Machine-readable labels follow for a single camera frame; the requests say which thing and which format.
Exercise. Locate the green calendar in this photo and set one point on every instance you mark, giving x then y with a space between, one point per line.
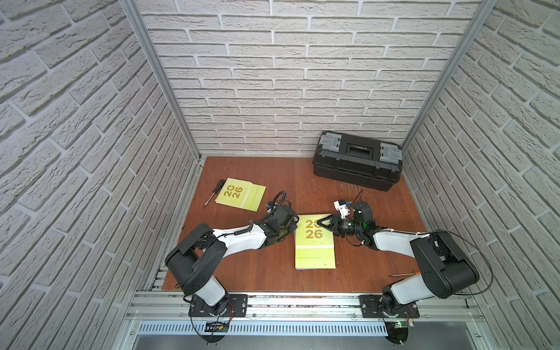
241 194
314 245

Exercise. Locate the orange screwdriver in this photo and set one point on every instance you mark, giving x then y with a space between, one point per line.
413 273

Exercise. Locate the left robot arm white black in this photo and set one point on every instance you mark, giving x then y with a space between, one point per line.
195 259

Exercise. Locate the black grey toolbox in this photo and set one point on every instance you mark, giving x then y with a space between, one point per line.
370 163

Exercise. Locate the aluminium rail frame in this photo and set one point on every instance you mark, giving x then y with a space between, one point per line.
345 307

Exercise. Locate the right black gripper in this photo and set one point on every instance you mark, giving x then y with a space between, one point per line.
334 225

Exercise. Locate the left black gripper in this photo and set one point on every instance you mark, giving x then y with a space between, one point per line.
288 225

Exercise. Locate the perforated metal grille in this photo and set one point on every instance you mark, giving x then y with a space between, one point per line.
272 328

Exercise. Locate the black screwdriver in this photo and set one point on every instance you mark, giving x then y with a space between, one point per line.
215 191

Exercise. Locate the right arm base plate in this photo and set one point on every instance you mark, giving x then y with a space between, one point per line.
372 305

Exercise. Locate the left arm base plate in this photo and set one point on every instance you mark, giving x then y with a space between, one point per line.
232 305

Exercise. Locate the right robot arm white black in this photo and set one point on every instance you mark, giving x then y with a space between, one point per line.
444 268

